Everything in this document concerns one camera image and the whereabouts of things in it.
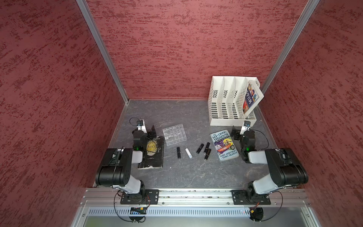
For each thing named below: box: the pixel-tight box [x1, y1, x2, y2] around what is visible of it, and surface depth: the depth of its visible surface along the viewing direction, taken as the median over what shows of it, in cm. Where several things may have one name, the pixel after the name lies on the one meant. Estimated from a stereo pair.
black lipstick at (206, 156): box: [204, 148, 212, 161], surface depth 91 cm
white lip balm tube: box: [184, 147, 193, 159], surface depth 91 cm
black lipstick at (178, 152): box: [176, 146, 182, 159], surface depth 91 cm
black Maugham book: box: [137, 136, 165, 170], surface depth 89 cm
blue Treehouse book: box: [209, 129, 240, 162], surface depth 93 cm
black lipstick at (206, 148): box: [203, 141, 211, 156], surface depth 94 cm
